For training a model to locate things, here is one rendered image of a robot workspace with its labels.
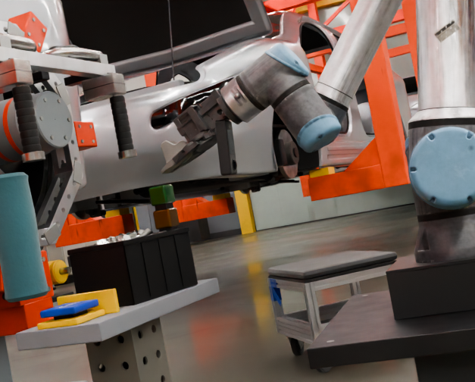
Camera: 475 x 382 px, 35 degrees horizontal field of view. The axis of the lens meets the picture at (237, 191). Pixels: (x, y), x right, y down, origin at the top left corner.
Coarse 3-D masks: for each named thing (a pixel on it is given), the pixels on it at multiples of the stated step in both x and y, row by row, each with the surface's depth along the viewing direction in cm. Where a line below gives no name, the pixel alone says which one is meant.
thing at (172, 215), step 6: (162, 210) 157; (168, 210) 156; (174, 210) 158; (156, 216) 157; (162, 216) 157; (168, 216) 156; (174, 216) 158; (156, 222) 157; (162, 222) 157; (168, 222) 156; (174, 222) 158; (156, 228) 158; (162, 228) 157
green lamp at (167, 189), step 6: (156, 186) 157; (162, 186) 156; (168, 186) 158; (150, 192) 158; (156, 192) 157; (162, 192) 156; (168, 192) 157; (150, 198) 158; (156, 198) 157; (162, 198) 157; (168, 198) 157; (174, 198) 159; (156, 204) 157; (162, 204) 157
